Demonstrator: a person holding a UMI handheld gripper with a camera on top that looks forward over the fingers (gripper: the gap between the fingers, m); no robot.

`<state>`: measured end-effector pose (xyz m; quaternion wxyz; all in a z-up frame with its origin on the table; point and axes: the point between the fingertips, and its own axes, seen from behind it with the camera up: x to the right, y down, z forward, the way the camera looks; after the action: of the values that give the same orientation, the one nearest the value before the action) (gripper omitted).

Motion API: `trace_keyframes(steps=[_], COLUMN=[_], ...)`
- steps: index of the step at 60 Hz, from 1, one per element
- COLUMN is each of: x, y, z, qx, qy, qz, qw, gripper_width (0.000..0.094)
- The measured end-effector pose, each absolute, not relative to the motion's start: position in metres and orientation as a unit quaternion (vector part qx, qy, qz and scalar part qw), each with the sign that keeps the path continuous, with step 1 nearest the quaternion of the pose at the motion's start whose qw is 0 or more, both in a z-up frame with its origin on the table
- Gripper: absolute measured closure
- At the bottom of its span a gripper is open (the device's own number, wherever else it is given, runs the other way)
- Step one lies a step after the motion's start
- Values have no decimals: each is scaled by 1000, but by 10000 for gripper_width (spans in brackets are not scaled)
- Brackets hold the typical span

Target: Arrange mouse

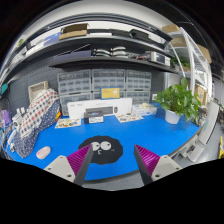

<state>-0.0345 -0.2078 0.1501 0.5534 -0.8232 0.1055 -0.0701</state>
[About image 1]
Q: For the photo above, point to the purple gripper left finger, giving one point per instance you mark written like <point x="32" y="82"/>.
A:
<point x="73" y="167"/>

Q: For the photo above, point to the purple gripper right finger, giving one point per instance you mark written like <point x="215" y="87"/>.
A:
<point x="153" y="167"/>

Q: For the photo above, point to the black round googly-eyed mouse pad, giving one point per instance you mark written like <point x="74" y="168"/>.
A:
<point x="106" y="150"/>

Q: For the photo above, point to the blue desk mat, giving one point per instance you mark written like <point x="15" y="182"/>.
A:
<point x="152" y="133"/>

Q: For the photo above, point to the left picture card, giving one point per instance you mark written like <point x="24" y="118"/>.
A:
<point x="66" y="123"/>

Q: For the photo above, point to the picture card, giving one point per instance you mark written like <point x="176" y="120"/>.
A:
<point x="66" y="123"/>
<point x="128" y="118"/>

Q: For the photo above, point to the small black box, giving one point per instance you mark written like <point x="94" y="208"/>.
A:
<point x="93" y="117"/>

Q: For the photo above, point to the right picture card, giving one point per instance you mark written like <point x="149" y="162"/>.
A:
<point x="128" y="118"/>

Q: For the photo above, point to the clear plastic box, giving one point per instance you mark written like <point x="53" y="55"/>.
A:
<point x="144" y="110"/>

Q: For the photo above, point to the patterned fabric bundle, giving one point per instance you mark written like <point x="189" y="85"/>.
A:
<point x="41" y="114"/>

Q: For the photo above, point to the green potted plant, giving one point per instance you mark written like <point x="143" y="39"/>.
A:
<point x="177" y="100"/>

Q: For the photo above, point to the white long keyboard box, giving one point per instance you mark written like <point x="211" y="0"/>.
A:
<point x="108" y="107"/>

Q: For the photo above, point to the yellow card box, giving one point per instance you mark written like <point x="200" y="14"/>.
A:
<point x="110" y="93"/>

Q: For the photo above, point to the left grey drawer cabinet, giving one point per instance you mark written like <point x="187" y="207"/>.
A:
<point x="74" y="86"/>

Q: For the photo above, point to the grey drawer cabinet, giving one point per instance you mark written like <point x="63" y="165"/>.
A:
<point x="107" y="78"/>
<point x="138" y="86"/>
<point x="74" y="86"/>

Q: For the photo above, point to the right grey drawer cabinet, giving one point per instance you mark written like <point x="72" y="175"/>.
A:
<point x="138" y="86"/>

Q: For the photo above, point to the purple toy figure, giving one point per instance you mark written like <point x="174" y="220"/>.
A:
<point x="6" y="118"/>

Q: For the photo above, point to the white wicker basket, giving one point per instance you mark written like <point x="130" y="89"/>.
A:
<point x="35" y="89"/>

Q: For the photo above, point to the middle grey drawer cabinet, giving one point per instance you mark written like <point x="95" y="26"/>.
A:
<point x="107" y="78"/>

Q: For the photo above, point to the grey instrument on shelf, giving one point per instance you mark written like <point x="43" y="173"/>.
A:
<point x="159" y="58"/>

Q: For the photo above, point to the white metal rack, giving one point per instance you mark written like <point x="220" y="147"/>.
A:
<point x="192" y="63"/>

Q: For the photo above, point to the cardboard box on top shelf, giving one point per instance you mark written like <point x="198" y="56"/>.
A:
<point x="75" y="30"/>

